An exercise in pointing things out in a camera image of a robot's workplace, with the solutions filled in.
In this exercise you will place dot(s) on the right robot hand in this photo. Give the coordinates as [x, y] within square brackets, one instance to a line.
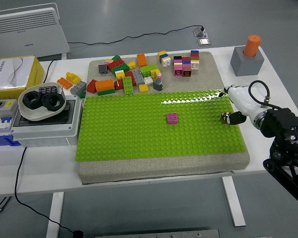
[243, 101]

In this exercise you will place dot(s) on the brown toy brick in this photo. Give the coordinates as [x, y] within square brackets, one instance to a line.
[224, 117]

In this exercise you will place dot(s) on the white orange pink brick stack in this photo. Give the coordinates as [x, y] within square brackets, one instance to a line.
[178, 63]

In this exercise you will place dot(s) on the black toy brick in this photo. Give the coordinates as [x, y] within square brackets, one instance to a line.
[178, 57]

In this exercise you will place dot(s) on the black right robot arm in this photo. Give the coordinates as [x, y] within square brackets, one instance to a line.
[283, 121]

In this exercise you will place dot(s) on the small pink toy brick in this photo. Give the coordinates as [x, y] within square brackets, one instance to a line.
[160, 75]

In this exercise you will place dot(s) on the lime green toy brick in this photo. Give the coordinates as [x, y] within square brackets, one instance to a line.
[149, 69]

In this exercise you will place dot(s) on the long grey toy brick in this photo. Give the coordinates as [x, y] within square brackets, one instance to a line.
[138, 77]

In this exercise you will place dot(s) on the green studded baseplate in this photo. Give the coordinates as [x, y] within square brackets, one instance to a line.
[139, 134]

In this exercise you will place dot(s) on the long green toy brick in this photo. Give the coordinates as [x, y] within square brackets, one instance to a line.
[128, 85]

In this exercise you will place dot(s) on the yellow white toy brick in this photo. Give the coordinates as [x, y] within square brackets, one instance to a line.
[120, 74]

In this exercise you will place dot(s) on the large red toy brick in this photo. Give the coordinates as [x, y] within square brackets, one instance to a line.
[114, 65]

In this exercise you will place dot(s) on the small green toy brick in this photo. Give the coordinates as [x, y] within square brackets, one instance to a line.
[116, 57]
[82, 95]

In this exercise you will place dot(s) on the long orange toy brick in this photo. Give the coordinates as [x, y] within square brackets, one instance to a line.
[104, 85]

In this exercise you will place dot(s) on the red sloped toy brick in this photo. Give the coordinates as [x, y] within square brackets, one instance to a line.
[91, 86]

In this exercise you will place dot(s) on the yellow sloped toy brick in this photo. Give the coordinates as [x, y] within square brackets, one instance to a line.
[73, 78]

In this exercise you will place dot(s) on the grey block holder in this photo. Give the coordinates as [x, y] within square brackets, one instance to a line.
[245, 65]

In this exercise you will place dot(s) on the orange cylinder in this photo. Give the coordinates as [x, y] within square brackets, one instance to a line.
[252, 45]

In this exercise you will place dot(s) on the blue red orange white stack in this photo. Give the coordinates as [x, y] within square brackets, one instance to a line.
[195, 65]

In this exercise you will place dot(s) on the red blue pink brown stack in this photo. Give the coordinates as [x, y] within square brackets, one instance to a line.
[186, 73]

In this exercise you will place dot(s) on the silver floor plate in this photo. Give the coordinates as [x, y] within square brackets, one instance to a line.
[204, 41]

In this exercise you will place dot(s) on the floor socket with plug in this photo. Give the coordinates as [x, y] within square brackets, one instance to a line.
[200, 32]

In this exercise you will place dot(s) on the dark grey sloped brick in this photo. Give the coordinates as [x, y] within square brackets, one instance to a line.
[158, 84]

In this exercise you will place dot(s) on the yellow blue white brick stack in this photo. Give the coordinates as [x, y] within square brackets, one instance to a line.
[165, 60]

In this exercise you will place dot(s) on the white table leg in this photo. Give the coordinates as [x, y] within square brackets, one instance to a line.
[234, 203]
[55, 213]

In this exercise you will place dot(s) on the grey-brown foam mat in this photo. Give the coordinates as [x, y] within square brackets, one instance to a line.
[151, 171]

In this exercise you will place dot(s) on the long flat green brick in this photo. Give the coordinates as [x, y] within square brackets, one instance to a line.
[106, 92]

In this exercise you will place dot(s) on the pink yellow white brick stack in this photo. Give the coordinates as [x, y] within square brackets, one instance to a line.
[109, 61]

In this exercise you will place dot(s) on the dark grey flat brick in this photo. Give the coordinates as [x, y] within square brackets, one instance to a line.
[103, 68]

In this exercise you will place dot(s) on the small black patterned block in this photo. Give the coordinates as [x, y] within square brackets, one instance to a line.
[47, 89]

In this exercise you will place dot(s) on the large black plastic nut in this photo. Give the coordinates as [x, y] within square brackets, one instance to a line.
[46, 101]
[27, 99]

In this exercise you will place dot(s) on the white bowl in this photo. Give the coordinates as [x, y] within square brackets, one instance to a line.
[32, 114]

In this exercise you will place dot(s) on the black plug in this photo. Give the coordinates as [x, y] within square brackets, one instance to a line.
[78, 234]

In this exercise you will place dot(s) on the white panel heater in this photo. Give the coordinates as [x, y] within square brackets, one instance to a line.
[27, 37]

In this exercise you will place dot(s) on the yellow white tissue box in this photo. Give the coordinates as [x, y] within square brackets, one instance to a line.
[10, 79]

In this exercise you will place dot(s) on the blue plastic box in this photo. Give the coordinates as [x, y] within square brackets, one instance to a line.
[2, 140]

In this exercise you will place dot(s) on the white circuit breaker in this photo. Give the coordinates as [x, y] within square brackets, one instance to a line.
[0, 123]

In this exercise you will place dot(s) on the grey electrical enclosure box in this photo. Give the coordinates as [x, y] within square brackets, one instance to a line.
[44, 131]

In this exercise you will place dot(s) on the grey switch box red button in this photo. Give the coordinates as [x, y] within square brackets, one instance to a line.
[2, 106]

